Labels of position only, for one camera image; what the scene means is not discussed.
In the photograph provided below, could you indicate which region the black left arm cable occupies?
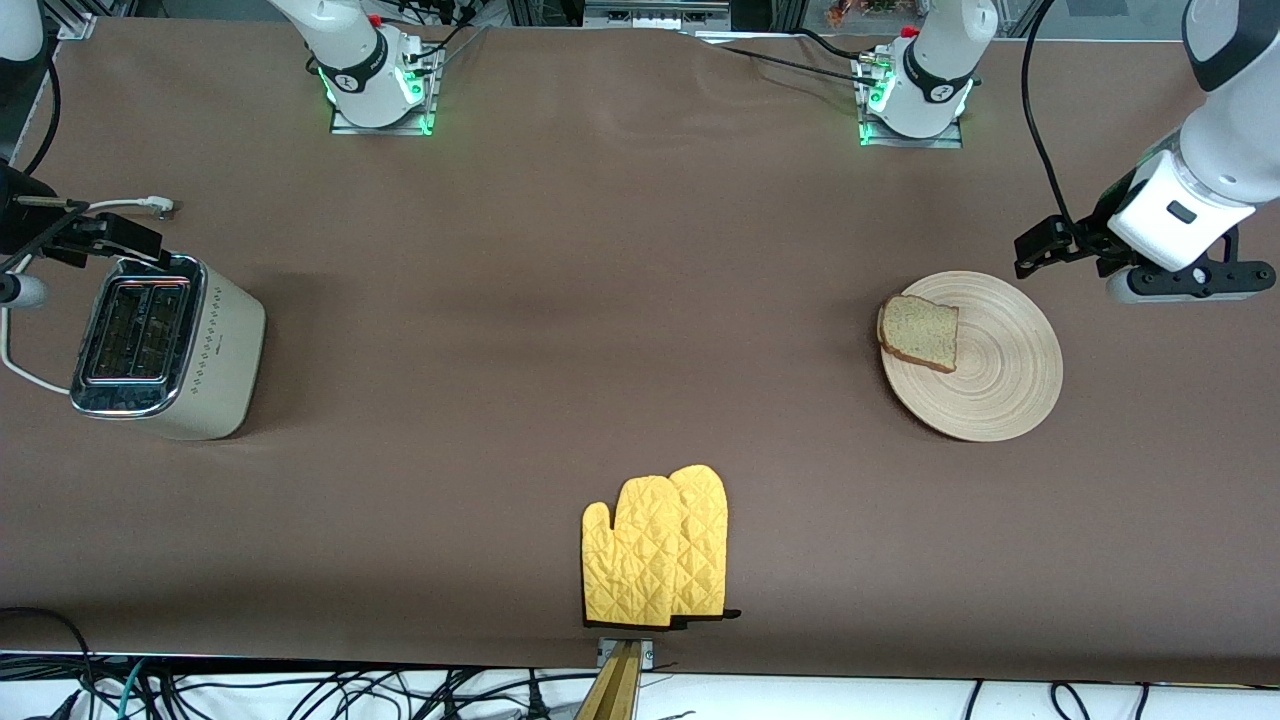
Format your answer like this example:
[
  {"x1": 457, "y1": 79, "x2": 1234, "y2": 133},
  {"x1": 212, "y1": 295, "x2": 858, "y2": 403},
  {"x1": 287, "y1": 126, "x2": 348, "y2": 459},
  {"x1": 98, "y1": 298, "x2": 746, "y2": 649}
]
[{"x1": 1020, "y1": 0, "x2": 1081, "y2": 236}]

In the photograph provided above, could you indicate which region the round wooden plate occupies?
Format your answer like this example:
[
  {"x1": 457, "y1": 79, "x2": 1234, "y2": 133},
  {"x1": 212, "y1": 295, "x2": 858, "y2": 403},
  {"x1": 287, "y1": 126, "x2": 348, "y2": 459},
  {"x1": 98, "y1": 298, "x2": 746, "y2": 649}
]
[{"x1": 880, "y1": 271, "x2": 1064, "y2": 443}]

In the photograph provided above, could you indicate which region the white toaster power cable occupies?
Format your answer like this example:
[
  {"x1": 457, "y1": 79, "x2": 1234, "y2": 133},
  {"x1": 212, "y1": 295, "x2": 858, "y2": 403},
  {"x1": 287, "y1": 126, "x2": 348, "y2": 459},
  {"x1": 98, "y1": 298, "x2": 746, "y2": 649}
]
[{"x1": 0, "y1": 196, "x2": 181, "y2": 394}]

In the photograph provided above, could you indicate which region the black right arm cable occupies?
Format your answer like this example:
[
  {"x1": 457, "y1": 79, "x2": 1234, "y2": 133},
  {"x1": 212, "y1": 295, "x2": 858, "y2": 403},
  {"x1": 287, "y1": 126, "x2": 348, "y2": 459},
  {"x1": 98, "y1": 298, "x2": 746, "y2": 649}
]
[{"x1": 20, "y1": 55, "x2": 63, "y2": 179}]

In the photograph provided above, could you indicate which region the metal beam bracket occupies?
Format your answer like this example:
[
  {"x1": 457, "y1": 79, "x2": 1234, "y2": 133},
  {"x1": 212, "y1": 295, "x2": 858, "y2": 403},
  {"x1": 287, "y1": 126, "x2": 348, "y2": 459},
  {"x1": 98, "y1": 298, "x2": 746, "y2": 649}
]
[{"x1": 597, "y1": 637, "x2": 655, "y2": 669}]

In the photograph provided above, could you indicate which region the brown table cover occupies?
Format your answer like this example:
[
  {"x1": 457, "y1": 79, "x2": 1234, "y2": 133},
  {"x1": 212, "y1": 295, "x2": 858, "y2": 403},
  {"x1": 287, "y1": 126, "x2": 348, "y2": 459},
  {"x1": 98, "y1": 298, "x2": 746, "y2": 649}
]
[{"x1": 0, "y1": 15, "x2": 1280, "y2": 686}]

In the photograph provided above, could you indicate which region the wooden beam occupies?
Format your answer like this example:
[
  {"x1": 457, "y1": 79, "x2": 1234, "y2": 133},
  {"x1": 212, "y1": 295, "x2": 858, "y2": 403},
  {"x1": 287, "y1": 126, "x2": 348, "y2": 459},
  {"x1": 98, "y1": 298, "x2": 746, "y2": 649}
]
[{"x1": 575, "y1": 640, "x2": 641, "y2": 720}]

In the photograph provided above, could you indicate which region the black floor cable tangle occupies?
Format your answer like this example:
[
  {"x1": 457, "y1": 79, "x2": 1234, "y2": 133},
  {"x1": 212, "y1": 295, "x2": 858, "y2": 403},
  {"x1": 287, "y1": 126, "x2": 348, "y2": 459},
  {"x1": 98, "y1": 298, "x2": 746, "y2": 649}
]
[{"x1": 0, "y1": 605, "x2": 581, "y2": 720}]

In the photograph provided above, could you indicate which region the yellow quilted oven mitt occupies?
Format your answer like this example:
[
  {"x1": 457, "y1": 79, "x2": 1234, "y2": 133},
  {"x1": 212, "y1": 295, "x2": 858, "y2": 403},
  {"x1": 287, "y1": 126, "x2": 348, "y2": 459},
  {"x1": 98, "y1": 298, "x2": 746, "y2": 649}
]
[
  {"x1": 668, "y1": 465, "x2": 743, "y2": 627},
  {"x1": 582, "y1": 477, "x2": 693, "y2": 630}
]

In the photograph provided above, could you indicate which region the grey equipment box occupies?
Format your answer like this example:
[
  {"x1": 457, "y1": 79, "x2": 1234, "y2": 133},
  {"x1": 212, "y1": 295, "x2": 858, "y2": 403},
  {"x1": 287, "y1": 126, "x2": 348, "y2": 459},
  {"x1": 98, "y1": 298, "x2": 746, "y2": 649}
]
[{"x1": 583, "y1": 0, "x2": 731, "y2": 31}]

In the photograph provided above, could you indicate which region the cream and chrome toaster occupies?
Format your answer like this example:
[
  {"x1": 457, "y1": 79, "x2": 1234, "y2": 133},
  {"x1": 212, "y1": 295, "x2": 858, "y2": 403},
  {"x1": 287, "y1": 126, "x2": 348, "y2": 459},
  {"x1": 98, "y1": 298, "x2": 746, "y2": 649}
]
[{"x1": 68, "y1": 252, "x2": 267, "y2": 442}]

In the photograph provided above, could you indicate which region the aluminium frame profile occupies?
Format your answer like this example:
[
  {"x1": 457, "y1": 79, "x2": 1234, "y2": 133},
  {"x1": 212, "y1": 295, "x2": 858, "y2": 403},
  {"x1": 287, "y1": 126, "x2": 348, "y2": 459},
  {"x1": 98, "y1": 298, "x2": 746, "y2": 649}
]
[{"x1": 40, "y1": 0, "x2": 136, "y2": 41}]

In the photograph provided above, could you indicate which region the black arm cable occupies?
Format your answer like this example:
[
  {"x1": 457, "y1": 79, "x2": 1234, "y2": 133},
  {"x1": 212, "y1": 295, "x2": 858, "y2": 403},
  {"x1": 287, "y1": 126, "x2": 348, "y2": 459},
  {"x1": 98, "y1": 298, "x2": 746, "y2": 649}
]
[
  {"x1": 20, "y1": 55, "x2": 63, "y2": 179},
  {"x1": 1020, "y1": 0, "x2": 1081, "y2": 236}
]

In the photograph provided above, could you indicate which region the brown bread slice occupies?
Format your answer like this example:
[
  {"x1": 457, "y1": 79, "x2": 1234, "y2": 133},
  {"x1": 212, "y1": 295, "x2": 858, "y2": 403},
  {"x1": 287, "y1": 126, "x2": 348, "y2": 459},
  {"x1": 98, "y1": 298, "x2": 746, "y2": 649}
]
[{"x1": 878, "y1": 295, "x2": 959, "y2": 374}]

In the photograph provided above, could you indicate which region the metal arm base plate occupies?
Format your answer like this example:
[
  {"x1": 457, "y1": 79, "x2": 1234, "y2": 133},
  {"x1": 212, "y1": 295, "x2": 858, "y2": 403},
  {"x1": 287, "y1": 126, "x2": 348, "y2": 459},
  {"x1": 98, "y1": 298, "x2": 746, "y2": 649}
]
[
  {"x1": 328, "y1": 45, "x2": 441, "y2": 137},
  {"x1": 857, "y1": 50, "x2": 966, "y2": 149}
]

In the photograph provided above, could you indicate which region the black table cable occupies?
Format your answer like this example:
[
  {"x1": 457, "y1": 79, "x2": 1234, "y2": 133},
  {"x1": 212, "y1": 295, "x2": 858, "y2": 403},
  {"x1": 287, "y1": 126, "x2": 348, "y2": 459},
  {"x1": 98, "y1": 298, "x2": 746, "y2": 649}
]
[{"x1": 712, "y1": 40, "x2": 881, "y2": 87}]

